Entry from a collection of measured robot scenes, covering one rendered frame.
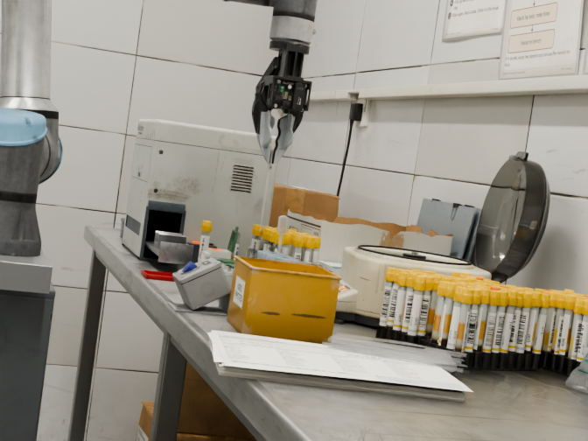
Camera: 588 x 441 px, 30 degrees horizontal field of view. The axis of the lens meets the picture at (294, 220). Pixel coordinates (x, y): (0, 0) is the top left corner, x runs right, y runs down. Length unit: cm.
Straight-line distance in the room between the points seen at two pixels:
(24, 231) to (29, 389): 25
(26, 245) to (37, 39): 38
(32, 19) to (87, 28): 167
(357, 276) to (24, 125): 59
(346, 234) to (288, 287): 60
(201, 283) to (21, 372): 33
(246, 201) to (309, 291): 83
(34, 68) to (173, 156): 48
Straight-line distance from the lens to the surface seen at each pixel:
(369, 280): 179
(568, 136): 200
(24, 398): 181
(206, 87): 368
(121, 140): 363
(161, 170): 232
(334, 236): 211
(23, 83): 195
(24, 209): 181
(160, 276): 204
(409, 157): 264
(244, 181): 236
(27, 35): 195
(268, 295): 153
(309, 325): 155
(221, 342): 139
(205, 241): 214
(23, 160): 180
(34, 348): 179
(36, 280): 171
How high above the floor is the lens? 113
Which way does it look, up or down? 3 degrees down
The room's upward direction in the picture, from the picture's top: 8 degrees clockwise
